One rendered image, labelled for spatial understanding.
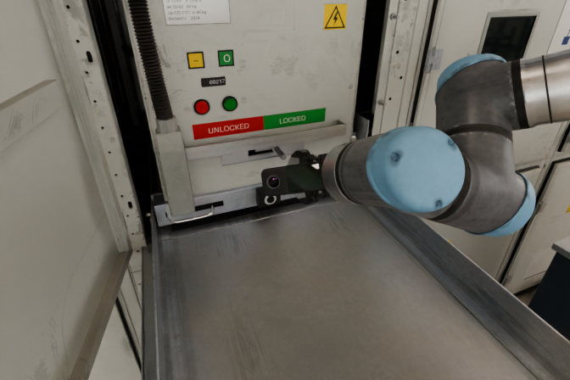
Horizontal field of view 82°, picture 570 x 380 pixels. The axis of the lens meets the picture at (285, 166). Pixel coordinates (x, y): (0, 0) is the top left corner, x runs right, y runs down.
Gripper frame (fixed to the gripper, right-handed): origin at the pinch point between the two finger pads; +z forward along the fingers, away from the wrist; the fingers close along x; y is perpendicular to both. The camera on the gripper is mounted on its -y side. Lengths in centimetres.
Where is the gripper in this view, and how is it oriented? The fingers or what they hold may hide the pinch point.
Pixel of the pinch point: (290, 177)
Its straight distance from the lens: 67.3
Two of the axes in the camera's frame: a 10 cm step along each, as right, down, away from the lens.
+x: -1.8, -9.8, -0.1
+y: 9.3, -1.7, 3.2
